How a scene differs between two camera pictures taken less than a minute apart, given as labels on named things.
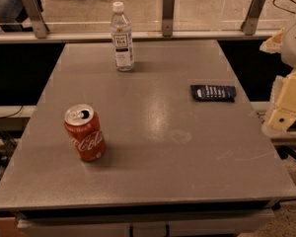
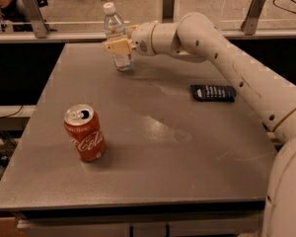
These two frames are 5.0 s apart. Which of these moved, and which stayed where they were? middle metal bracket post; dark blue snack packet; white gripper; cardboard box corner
Moved: white gripper
Stayed: dark blue snack packet; cardboard box corner; middle metal bracket post
